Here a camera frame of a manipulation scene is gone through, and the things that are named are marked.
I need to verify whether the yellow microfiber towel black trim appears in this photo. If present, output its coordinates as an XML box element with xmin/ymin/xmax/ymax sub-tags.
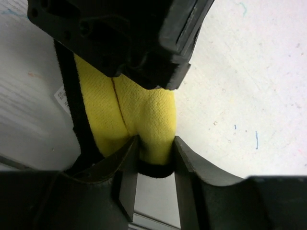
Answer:
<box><xmin>54</xmin><ymin>42</ymin><xmax>176</xmax><ymax>178</ymax></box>

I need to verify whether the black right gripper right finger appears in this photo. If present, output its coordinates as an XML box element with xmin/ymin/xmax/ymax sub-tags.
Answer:
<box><xmin>173</xmin><ymin>137</ymin><xmax>307</xmax><ymax>230</ymax></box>

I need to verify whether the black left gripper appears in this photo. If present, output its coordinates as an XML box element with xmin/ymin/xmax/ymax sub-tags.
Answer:
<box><xmin>27</xmin><ymin>0</ymin><xmax>213</xmax><ymax>91</ymax></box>

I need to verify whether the aluminium table edge rail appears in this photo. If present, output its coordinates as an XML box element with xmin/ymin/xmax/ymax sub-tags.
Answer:
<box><xmin>0</xmin><ymin>155</ymin><xmax>180</xmax><ymax>230</ymax></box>

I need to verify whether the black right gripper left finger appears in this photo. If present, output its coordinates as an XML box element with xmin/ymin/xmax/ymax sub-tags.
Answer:
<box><xmin>0</xmin><ymin>136</ymin><xmax>139</xmax><ymax>230</ymax></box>

